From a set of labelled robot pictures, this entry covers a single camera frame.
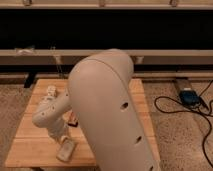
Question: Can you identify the dark chocolate bar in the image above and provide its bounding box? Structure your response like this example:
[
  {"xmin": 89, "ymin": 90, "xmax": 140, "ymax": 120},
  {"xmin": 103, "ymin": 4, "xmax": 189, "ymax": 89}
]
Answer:
[{"xmin": 68, "ymin": 112, "xmax": 78, "ymax": 127}]

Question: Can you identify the wooden table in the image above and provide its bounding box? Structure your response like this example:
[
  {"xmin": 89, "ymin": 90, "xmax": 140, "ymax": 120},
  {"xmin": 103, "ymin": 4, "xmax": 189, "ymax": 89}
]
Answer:
[{"xmin": 5, "ymin": 79, "xmax": 160, "ymax": 168}]

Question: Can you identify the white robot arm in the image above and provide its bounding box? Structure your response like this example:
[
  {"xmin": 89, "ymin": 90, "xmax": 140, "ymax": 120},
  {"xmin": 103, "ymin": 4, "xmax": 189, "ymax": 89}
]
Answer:
[{"xmin": 32, "ymin": 49, "xmax": 159, "ymax": 171}]

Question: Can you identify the grey wall rail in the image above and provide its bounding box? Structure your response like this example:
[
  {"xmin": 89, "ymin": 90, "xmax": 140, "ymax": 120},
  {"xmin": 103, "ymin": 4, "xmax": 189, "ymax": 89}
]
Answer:
[{"xmin": 0, "ymin": 49, "xmax": 213, "ymax": 65}]

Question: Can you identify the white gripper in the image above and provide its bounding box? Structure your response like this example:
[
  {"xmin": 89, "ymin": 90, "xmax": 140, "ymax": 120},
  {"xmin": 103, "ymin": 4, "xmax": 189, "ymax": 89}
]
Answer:
[{"xmin": 49, "ymin": 123, "xmax": 69, "ymax": 145}]

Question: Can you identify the black cable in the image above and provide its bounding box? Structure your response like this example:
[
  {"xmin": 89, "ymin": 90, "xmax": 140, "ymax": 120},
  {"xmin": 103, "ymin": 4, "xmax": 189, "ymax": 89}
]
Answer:
[{"xmin": 153, "ymin": 79, "xmax": 213, "ymax": 169}]

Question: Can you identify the blue power adapter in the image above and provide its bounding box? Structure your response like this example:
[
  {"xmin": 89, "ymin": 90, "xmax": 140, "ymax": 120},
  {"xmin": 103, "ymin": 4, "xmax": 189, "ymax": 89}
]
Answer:
[{"xmin": 179, "ymin": 90, "xmax": 200, "ymax": 106}]

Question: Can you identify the white squeeze tube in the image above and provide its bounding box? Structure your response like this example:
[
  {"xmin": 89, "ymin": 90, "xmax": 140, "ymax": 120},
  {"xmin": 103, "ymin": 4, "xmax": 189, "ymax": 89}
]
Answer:
[{"xmin": 43, "ymin": 85, "xmax": 57, "ymax": 100}]

